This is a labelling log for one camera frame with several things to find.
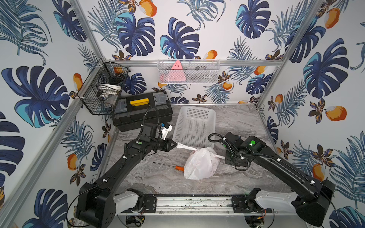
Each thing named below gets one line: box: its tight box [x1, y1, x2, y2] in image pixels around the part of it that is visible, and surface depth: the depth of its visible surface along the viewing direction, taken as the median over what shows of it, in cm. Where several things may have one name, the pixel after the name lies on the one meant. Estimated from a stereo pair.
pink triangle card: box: [165, 59, 186, 82], surface depth 92 cm
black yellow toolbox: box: [111, 90, 173, 133], surface depth 99 cm
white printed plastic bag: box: [176, 142, 226, 180], surface depth 74 cm
